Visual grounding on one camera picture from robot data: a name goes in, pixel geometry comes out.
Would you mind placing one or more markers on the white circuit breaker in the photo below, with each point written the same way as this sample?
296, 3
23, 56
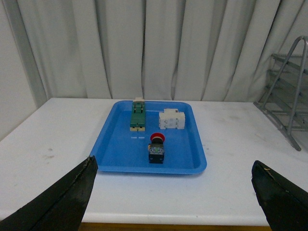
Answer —
171, 118

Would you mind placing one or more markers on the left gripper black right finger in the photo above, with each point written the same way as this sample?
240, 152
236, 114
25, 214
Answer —
284, 204

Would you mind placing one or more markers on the red emergency stop button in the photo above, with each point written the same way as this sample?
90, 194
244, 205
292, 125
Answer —
156, 151

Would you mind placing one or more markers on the green terminal block module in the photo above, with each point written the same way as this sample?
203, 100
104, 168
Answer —
138, 115

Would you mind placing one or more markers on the white pleated curtain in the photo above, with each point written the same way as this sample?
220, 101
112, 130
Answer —
199, 50

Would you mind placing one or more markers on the silver mesh rack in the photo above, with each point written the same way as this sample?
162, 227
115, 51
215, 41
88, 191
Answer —
285, 100

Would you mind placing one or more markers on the blue plastic tray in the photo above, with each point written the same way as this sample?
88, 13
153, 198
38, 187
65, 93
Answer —
118, 149

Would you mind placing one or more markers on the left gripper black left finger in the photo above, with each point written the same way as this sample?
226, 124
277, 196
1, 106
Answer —
61, 207

